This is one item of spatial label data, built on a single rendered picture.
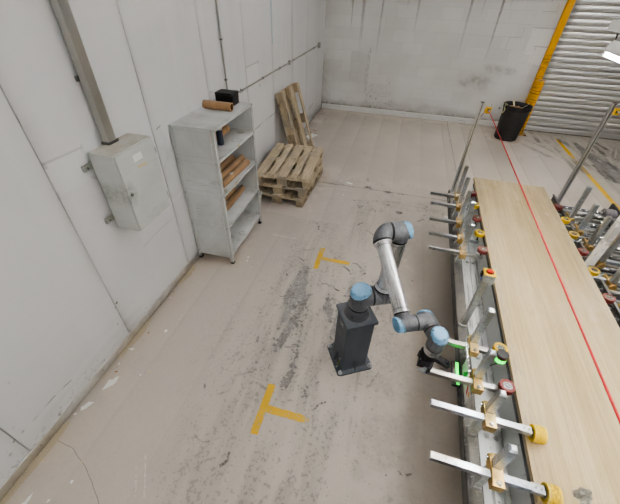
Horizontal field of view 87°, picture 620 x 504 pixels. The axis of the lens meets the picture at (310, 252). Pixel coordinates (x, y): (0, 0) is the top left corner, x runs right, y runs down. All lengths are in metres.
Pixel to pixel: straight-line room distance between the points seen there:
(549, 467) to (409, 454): 1.03
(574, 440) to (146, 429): 2.64
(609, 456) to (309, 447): 1.68
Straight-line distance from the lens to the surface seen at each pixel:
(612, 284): 3.43
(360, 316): 2.52
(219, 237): 3.77
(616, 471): 2.26
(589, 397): 2.43
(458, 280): 2.99
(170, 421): 2.96
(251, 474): 2.70
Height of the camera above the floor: 2.57
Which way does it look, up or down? 39 degrees down
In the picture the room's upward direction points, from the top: 2 degrees clockwise
